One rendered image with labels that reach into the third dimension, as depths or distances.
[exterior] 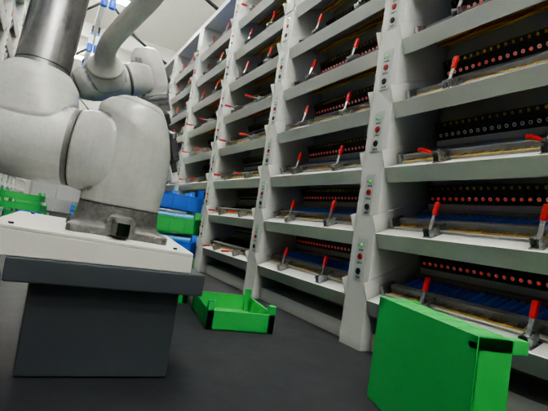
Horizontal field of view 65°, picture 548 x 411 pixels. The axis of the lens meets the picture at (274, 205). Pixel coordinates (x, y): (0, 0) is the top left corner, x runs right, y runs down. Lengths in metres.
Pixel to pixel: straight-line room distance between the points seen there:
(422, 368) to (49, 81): 0.82
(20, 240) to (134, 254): 0.17
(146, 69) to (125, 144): 0.64
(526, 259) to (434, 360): 0.34
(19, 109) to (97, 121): 0.13
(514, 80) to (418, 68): 0.40
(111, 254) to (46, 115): 0.28
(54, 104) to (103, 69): 0.52
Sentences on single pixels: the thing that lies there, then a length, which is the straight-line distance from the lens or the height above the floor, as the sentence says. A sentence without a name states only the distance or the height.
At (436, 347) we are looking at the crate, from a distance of 0.74.
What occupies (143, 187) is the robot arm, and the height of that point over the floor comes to 0.34.
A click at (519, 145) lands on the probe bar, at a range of 1.08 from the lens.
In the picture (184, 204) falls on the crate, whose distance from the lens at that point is 1.53.
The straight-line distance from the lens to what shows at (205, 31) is 3.43.
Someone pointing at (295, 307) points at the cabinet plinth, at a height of 0.03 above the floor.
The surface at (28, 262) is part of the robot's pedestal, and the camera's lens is 0.78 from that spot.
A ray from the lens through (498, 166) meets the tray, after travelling 1.05.
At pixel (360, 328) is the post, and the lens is 1.28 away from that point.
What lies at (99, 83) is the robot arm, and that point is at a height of 0.65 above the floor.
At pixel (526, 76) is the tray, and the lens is 1.08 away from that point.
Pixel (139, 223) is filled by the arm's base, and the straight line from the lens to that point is 0.86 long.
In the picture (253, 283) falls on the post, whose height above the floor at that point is 0.06.
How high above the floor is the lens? 0.30
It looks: 3 degrees up
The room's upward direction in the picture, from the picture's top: 9 degrees clockwise
